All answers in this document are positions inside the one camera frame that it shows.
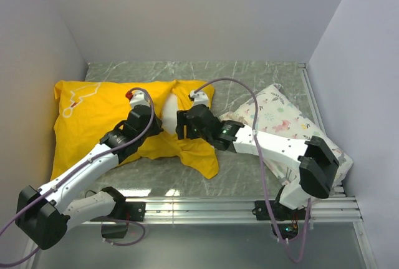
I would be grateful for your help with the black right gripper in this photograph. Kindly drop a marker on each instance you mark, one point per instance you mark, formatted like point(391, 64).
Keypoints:
point(182, 120)

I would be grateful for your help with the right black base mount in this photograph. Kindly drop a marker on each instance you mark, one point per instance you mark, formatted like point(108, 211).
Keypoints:
point(287, 219)

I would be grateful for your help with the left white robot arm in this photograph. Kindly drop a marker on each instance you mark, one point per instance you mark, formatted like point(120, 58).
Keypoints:
point(47, 213)

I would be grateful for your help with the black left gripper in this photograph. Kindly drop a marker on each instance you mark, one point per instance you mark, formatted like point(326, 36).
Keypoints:
point(158, 127)

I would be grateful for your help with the white pillow insert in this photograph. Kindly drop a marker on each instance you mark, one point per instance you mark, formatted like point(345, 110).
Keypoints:
point(169, 114)

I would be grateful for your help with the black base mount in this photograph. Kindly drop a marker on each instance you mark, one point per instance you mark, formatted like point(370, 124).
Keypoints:
point(116, 225)
point(287, 219)

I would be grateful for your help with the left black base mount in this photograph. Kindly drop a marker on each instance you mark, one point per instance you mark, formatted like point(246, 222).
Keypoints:
point(116, 225)

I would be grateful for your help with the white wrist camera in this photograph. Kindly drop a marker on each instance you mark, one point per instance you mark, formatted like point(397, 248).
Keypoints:
point(137, 97)
point(199, 98)

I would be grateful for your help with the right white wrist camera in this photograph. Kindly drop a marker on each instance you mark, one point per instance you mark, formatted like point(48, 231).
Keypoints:
point(199, 98)

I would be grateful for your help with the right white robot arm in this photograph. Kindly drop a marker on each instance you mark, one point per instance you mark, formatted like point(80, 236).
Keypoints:
point(313, 163)

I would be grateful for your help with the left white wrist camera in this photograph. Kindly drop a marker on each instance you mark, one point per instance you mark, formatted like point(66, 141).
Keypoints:
point(137, 97)

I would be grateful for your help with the yellow cartoon pillowcase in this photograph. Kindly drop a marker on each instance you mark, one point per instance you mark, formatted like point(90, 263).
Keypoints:
point(87, 110)

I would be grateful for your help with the aluminium mounting rail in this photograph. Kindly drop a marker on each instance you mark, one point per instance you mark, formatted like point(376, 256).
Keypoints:
point(230, 210)

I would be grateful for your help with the aluminium side rail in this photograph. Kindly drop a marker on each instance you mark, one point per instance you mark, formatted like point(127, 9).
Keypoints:
point(317, 119)

